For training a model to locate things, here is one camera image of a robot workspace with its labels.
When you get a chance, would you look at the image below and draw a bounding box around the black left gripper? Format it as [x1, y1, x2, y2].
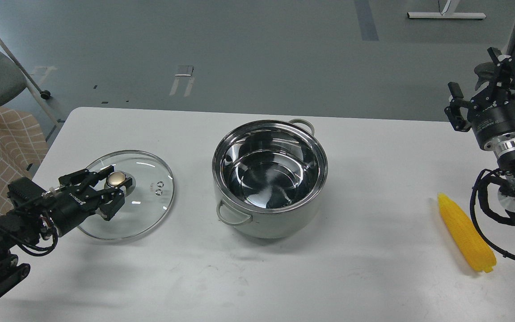
[51, 165, 134, 237]

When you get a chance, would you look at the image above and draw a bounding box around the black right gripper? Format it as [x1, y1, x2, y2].
[445, 47, 515, 151]

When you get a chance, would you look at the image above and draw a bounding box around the glass pot lid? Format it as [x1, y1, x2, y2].
[78, 149, 174, 240]

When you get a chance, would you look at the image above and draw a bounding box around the yellow toy corn cob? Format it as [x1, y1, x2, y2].
[437, 192, 497, 273]

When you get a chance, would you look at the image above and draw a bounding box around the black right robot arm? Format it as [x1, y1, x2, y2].
[444, 47, 515, 260]

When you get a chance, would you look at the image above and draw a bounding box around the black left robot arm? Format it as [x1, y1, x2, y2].
[0, 165, 135, 298]

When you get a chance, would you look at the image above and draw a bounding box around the grey-green steel cooking pot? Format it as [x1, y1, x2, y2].
[211, 119, 329, 239]

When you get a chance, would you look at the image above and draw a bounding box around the white desk foot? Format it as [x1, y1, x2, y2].
[406, 0, 486, 20]

